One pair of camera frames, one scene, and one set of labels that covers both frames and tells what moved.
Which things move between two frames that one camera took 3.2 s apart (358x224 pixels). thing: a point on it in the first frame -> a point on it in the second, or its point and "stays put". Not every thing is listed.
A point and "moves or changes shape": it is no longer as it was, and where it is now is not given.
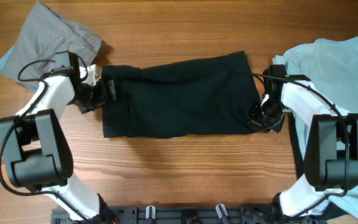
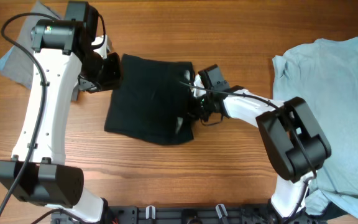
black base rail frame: x=173 y=214 stays put
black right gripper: x=257 y=123 -> x=205 y=116
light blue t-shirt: x=345 y=71 stays put
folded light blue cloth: x=0 y=63 stays put
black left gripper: x=102 y=98 -> x=113 y=81
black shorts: x=209 y=97 moves or changes shape
